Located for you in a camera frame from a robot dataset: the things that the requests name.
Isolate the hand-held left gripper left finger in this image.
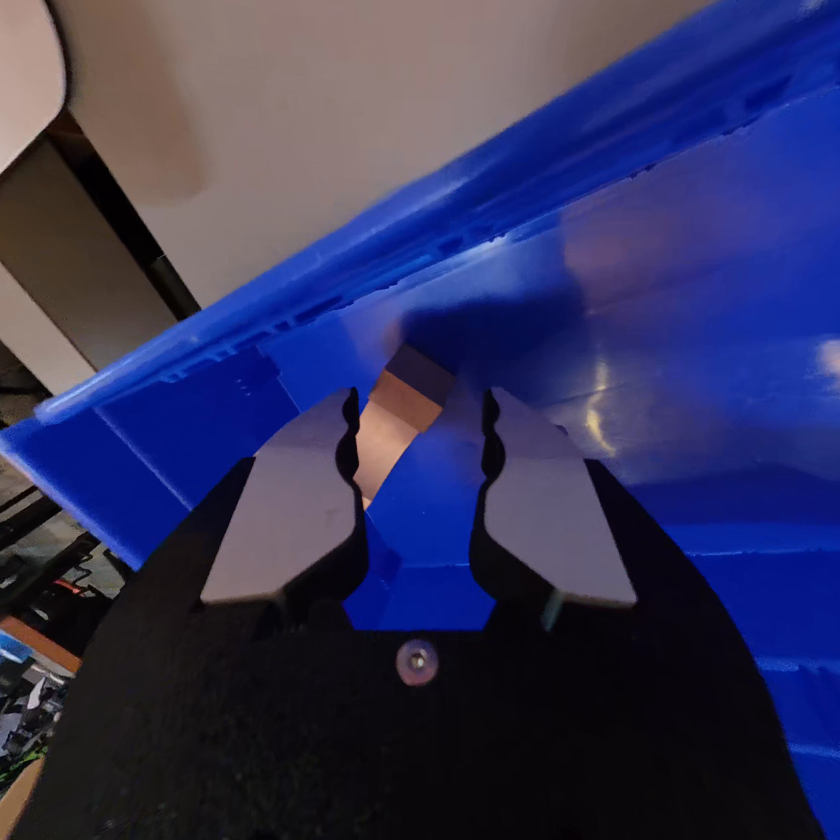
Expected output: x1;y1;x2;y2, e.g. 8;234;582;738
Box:
199;387;370;605

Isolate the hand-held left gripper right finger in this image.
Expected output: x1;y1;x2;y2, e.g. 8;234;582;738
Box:
469;387;639;608

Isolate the natural wooden block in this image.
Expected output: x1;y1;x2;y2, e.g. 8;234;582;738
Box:
356;344;458;511

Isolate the blue plastic bin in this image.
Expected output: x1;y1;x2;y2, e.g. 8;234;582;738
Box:
0;0;840;840

